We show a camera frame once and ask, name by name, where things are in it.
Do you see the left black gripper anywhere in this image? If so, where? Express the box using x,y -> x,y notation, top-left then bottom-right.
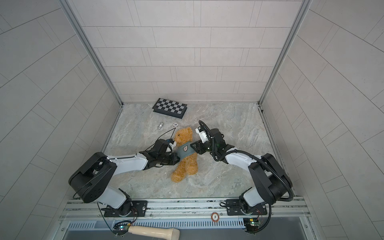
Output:
156,153 -> 183,166

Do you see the grey-green teddy sweater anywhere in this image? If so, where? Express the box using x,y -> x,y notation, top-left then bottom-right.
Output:
176,142 -> 196,160

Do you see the tan teddy bear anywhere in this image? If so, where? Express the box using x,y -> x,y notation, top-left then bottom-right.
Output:
171,127 -> 198,183

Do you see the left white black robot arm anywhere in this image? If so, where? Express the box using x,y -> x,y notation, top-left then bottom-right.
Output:
68,139 -> 180,217

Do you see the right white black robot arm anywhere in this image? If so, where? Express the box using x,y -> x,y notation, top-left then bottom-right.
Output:
191,127 -> 294,214

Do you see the folded black white chessboard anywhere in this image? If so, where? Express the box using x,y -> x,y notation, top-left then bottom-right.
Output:
153,98 -> 187,119

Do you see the round red white sticker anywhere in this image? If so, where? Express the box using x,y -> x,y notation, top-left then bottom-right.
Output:
211,212 -> 220,223

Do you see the left green circuit board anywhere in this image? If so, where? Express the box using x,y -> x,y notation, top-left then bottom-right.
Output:
113,221 -> 132,236

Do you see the green circuit board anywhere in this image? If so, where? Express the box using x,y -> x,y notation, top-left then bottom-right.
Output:
243,218 -> 260,233
113,221 -> 132,236

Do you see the right green circuit board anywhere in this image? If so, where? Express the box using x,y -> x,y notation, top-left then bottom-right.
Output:
243,218 -> 260,233

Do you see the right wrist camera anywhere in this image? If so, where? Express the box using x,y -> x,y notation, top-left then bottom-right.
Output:
196,127 -> 209,144

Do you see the right black corrugated cable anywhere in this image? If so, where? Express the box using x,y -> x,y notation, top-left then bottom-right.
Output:
197,120 -> 295,234

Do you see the left black camera cable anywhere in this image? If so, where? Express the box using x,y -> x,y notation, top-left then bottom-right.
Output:
143,127 -> 178,154

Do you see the aluminium mounting rail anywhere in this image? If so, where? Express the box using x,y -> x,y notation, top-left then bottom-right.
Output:
59,197 -> 310,220

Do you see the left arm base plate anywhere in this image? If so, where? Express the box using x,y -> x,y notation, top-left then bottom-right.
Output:
101,201 -> 148,218

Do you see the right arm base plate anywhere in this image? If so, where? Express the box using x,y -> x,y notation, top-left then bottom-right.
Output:
220,199 -> 268,216

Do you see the beige wooden handle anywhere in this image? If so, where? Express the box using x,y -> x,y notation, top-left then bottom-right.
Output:
128,226 -> 181,240

